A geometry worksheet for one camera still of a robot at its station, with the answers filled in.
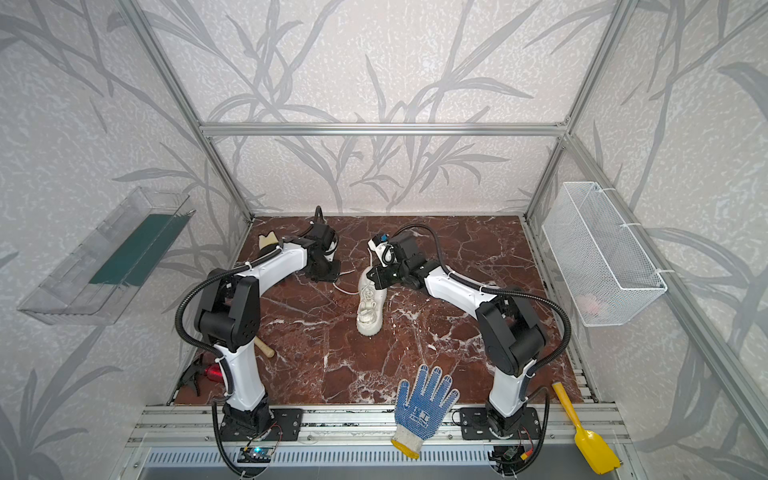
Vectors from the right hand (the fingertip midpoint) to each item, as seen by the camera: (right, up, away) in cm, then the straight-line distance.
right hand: (369, 266), depth 88 cm
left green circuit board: (-26, -45, -17) cm, 54 cm away
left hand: (-12, -1, +10) cm, 16 cm away
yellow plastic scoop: (+55, -42, -18) cm, 71 cm away
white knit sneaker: (0, -12, +2) cm, 12 cm away
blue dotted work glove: (+14, -37, -13) cm, 42 cm away
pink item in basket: (+55, -8, -16) cm, 58 cm away
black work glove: (-41, +7, +22) cm, 47 cm away
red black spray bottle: (-41, -28, -8) cm, 51 cm away
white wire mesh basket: (+52, 0, -28) cm, 59 cm away
